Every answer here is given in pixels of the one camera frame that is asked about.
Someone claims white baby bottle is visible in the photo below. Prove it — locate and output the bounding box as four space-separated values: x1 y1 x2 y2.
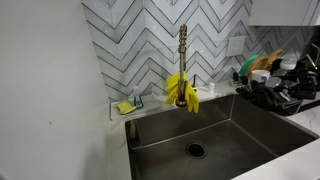
279 54 298 72

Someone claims clear blue soap bottle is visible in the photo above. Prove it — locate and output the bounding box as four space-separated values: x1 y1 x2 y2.
131 85 145 110

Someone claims white mug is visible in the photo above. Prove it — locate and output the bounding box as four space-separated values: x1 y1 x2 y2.
249 68 271 84

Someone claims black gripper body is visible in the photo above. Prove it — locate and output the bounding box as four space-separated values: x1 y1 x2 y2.
293 68 319 101

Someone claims white wall outlet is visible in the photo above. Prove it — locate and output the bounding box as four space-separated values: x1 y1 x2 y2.
226 35 247 58

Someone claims round wooden plate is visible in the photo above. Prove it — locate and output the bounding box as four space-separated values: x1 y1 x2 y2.
245 55 270 73
263 48 284 68

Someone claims gold spring faucet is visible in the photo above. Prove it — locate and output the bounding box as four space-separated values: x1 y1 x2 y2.
174 23 189 108

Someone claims small brown brush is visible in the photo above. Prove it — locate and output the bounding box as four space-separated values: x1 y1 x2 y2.
128 119 138 140

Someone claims yellow sponge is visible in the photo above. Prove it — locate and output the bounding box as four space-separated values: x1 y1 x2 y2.
115 100 138 116

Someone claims stainless steel sink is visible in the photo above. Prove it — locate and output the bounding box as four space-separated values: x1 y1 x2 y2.
124 93 320 180

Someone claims small white bottle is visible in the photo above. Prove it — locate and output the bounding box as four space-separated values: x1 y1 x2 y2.
207 82 216 95

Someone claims silver steel cup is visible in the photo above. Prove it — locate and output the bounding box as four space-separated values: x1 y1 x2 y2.
264 76 283 90

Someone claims white wall cabinet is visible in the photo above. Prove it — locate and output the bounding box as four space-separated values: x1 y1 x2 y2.
248 0 320 28

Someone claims round sink drain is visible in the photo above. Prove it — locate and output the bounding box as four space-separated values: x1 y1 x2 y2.
185 140 208 160

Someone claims yellow rubber glove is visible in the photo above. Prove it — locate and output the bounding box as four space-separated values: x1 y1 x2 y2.
164 70 183 105
184 80 200 114

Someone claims metal dish rack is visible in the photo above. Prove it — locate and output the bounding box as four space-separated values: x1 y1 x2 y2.
233 66 320 117

